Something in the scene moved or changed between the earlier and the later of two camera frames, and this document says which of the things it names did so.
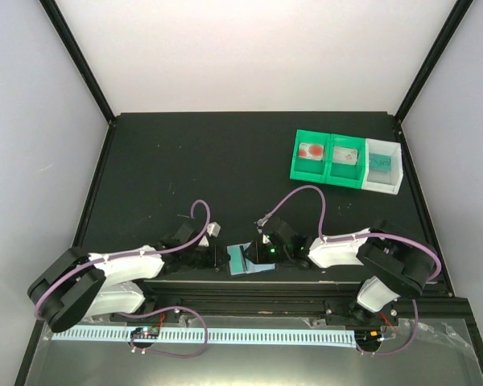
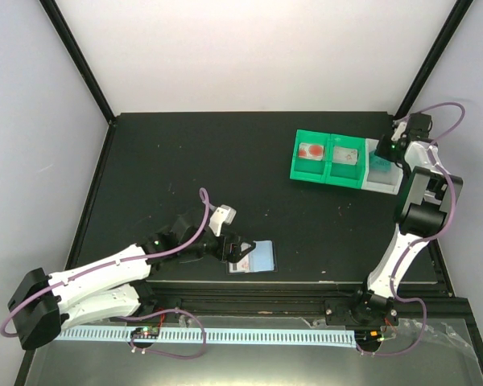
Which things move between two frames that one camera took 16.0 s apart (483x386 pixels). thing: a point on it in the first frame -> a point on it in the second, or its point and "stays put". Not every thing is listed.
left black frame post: x=81 y=59 stays put
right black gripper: x=253 y=254 -> x=381 y=150
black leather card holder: x=243 y=261 stays put
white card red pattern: x=344 y=155 stays put
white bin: x=378 y=180 stays put
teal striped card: x=238 y=263 -> x=377 y=164
